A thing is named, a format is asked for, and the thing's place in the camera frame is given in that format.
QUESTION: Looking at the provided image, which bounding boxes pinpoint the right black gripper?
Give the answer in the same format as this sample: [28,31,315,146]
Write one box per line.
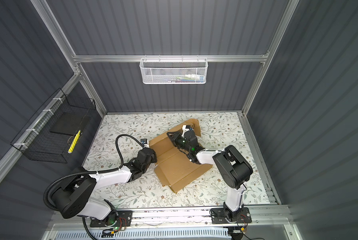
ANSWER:
[167,132,192,155]

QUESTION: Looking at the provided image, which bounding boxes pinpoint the brown cardboard box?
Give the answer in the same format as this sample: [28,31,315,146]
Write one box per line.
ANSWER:
[149,132,213,193]

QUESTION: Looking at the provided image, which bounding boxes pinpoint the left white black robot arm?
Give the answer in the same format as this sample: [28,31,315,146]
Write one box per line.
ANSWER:
[43,139,157,227]

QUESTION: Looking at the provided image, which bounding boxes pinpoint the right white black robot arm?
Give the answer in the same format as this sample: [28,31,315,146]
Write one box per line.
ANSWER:
[167,125,253,224]

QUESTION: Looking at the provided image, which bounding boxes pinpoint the floral patterned table mat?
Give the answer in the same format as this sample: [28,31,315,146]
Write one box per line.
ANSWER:
[83,112,271,209]

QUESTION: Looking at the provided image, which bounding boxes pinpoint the pens in white basket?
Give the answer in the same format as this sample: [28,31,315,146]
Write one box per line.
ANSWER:
[163,74,206,84]

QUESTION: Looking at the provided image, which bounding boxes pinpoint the yellow marker pen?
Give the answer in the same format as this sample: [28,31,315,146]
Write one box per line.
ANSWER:
[67,130,81,154]

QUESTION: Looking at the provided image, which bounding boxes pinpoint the black foam pad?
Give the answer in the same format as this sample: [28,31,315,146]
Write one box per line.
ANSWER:
[50,113,90,136]

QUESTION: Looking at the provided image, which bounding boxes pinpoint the black corrugated cable conduit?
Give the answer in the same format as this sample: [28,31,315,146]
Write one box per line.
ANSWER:
[43,133,145,240]

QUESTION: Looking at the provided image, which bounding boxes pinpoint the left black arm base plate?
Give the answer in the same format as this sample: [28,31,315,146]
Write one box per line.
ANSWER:
[89,211,133,229]

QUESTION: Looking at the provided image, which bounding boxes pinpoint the white wire mesh basket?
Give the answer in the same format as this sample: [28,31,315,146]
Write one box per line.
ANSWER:
[139,59,209,85]

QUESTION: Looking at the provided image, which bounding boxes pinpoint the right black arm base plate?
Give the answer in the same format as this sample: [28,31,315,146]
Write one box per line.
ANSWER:
[210,208,252,224]

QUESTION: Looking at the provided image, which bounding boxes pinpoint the black wire basket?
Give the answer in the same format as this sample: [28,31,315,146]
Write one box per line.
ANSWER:
[11,90,96,164]

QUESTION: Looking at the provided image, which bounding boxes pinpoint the aluminium mounting rail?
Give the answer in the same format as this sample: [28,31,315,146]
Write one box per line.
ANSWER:
[46,205,295,231]

